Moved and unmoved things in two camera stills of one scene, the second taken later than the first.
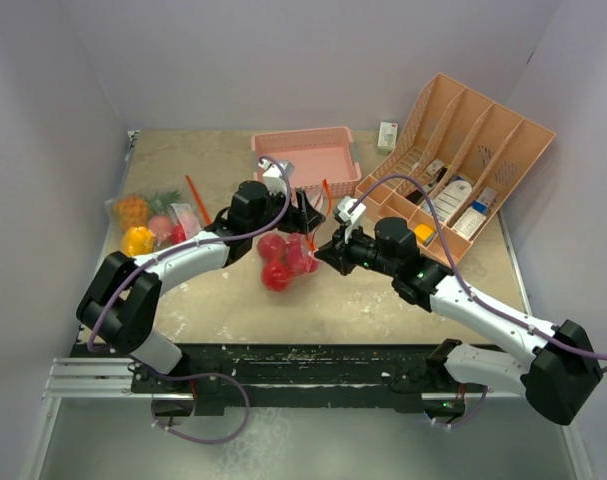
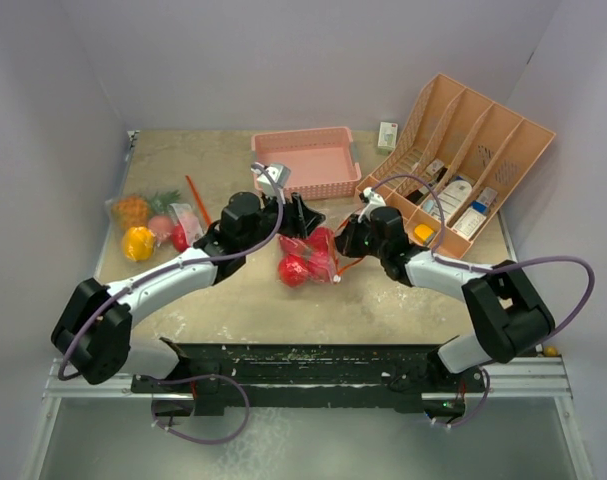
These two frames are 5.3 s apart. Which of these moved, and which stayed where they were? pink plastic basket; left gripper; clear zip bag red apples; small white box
Moved: clear zip bag red apples
Stayed: left gripper; pink plastic basket; small white box
